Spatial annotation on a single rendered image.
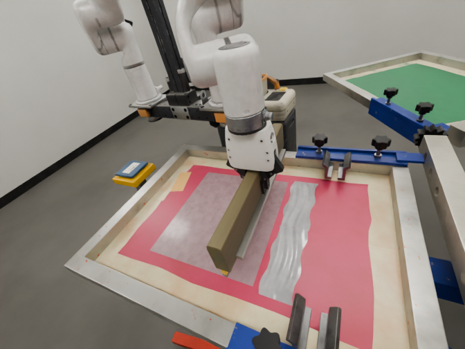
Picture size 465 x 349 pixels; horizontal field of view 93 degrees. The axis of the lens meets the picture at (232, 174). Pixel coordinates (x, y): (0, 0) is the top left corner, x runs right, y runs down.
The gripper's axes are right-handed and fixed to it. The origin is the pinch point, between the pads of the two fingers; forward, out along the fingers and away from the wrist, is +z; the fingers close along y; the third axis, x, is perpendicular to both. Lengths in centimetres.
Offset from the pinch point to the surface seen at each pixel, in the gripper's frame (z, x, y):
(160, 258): 14.1, 18.5, 22.1
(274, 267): 13.2, 12.4, -6.6
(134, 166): 13, -13, 61
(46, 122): 52, -112, 351
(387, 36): 53, -379, -60
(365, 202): 14.0, -12.5, -24.4
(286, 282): 13.3, 14.6, -9.7
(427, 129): 5, -35, -38
